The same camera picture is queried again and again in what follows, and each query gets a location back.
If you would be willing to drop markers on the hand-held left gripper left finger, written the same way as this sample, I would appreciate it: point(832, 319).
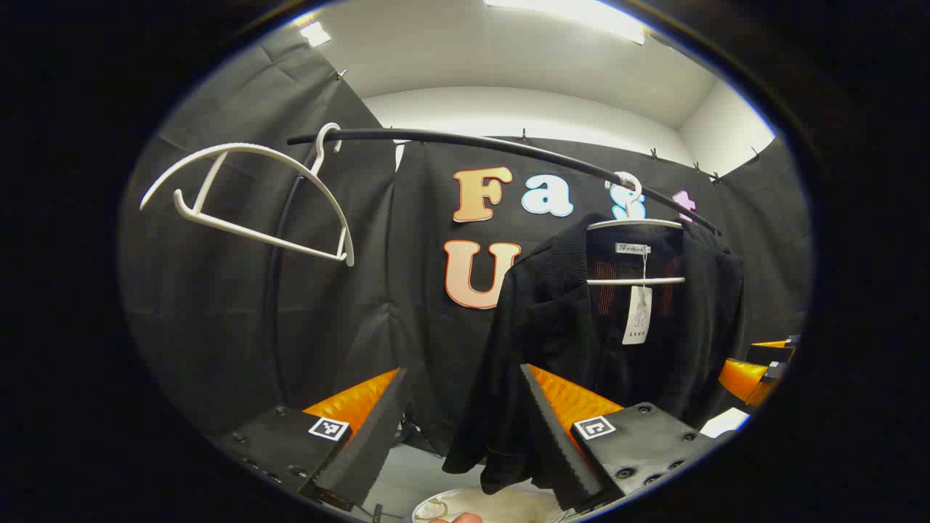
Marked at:
point(363, 450)

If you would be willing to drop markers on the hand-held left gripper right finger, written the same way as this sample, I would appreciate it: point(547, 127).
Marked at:
point(559, 450)

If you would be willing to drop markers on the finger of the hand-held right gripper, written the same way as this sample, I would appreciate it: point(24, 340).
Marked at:
point(745, 381)
point(774, 354)

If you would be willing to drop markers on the black knit cardigan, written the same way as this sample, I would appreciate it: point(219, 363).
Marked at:
point(552, 341)

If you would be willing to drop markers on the white plastic hanger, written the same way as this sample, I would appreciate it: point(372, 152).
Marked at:
point(610, 282)
point(254, 232)

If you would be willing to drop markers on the black metal clothes rack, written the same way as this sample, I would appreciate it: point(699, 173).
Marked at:
point(436, 135)

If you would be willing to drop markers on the white flat board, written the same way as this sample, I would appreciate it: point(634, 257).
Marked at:
point(726, 423)

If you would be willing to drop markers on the black backdrop cloth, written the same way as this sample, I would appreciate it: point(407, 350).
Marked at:
point(218, 327)

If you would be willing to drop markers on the ceiling light panel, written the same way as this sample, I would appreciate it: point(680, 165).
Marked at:
point(315, 33)

